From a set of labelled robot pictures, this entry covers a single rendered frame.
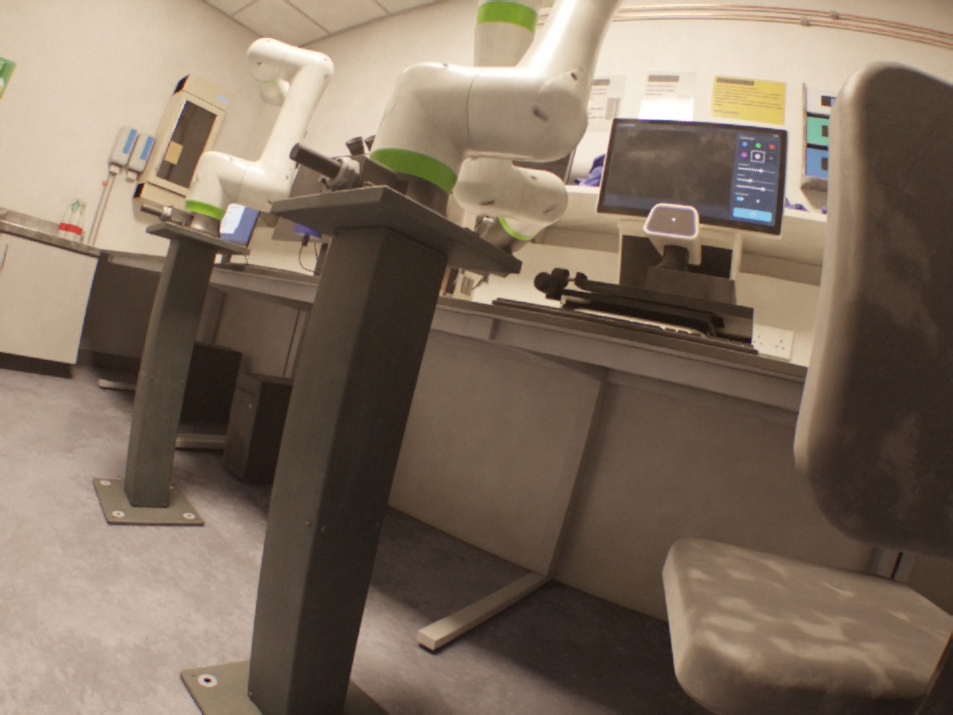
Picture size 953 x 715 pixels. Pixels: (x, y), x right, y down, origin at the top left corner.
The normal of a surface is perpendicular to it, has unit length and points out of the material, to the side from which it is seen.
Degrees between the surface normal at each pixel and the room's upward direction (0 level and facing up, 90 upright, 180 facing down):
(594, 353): 90
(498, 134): 149
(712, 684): 90
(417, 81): 87
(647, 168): 93
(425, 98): 105
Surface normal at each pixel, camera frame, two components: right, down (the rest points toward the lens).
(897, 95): -0.30, -0.09
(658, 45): -0.51, -0.15
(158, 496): 0.76, 0.18
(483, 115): -0.43, 0.44
